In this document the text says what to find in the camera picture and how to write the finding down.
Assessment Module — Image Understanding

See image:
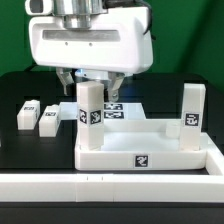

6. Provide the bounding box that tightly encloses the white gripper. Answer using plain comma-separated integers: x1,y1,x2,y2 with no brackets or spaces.
29,7,153,102

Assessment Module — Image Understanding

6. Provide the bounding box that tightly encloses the white desk top tray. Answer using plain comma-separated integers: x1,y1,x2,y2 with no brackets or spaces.
75,119,206,171

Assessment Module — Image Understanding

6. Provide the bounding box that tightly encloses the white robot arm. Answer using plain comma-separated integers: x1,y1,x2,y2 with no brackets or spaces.
25,0,153,102

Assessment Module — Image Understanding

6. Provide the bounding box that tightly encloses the white fiducial marker plate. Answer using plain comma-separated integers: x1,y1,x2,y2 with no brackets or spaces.
60,102,146,120

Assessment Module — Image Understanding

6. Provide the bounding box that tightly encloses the white L-shaped obstacle fence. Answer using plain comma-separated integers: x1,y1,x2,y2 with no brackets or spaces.
0,134,224,203

